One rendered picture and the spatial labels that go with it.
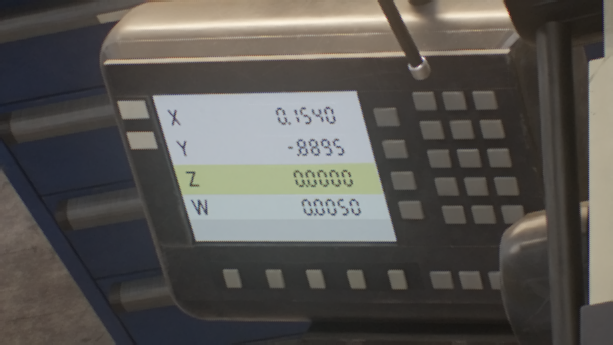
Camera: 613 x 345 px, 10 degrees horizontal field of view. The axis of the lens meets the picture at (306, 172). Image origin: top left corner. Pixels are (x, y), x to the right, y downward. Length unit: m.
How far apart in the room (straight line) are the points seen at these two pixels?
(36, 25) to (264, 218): 1.03
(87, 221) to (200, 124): 1.23
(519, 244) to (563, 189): 0.09
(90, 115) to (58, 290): 0.73
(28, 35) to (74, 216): 0.27
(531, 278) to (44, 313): 2.67
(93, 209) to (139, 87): 1.22
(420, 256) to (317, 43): 0.16
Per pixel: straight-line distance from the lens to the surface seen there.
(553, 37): 1.39
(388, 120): 2.20
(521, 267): 1.42
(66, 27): 3.28
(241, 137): 2.26
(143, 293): 3.58
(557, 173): 1.35
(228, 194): 2.29
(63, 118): 3.39
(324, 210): 2.26
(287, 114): 2.23
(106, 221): 3.49
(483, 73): 2.15
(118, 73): 2.28
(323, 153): 2.24
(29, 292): 4.10
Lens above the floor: 2.74
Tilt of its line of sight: 43 degrees down
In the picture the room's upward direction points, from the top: 29 degrees counter-clockwise
